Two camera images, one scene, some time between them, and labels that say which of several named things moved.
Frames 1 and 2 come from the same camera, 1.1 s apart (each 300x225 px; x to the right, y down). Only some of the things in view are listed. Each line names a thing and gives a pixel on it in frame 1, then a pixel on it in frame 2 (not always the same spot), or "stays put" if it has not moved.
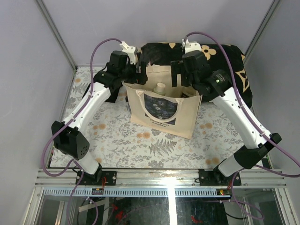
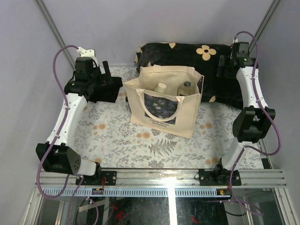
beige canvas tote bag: x=157 y=105 stays put
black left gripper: x=138 y=78 -> x=104 y=79
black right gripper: x=176 y=67 -> x=223 y=61
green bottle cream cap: x=160 y=89 stays put
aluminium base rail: x=63 y=183 stays put
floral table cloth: x=116 y=142 stays put
